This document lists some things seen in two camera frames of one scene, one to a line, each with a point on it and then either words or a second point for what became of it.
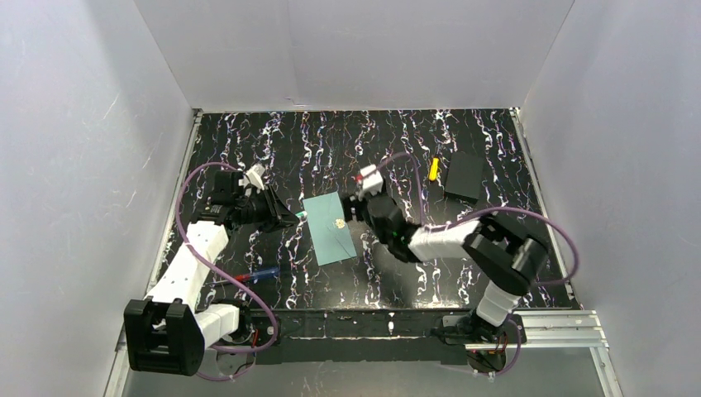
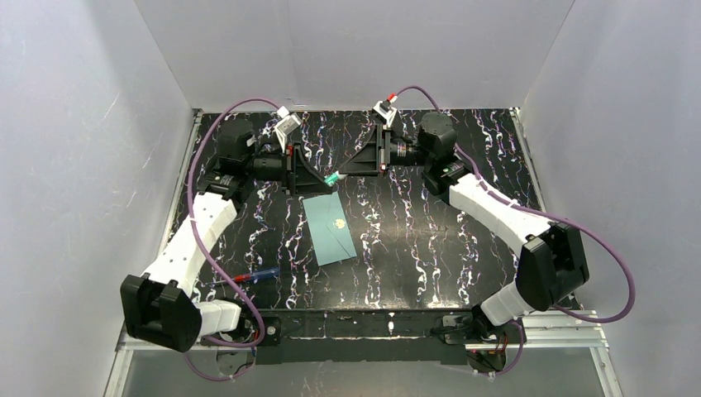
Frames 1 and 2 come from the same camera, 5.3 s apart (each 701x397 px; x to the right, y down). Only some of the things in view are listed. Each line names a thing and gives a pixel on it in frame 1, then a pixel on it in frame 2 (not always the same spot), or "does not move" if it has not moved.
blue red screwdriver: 249,277 does not move
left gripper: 274,208 -> 292,169
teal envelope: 329,233 does not move
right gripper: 360,207 -> 381,150
